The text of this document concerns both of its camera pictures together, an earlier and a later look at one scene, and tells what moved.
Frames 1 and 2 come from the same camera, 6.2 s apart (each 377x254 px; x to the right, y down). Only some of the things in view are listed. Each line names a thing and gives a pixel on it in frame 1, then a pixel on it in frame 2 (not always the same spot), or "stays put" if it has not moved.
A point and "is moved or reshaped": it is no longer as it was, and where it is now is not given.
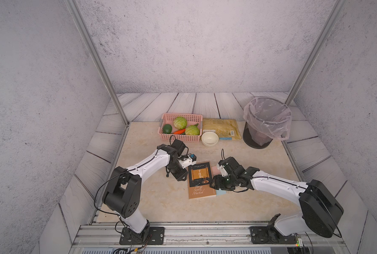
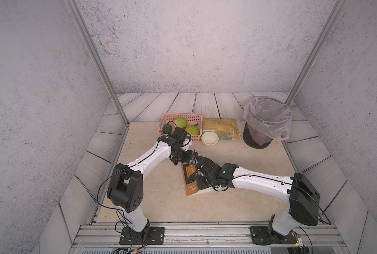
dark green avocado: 167,128 stays put
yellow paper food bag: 226,129 stays put
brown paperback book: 199,175 is moved or reshaped
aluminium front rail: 205,238 stays put
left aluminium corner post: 74,10 stays put
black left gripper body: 177,170 → 185,156
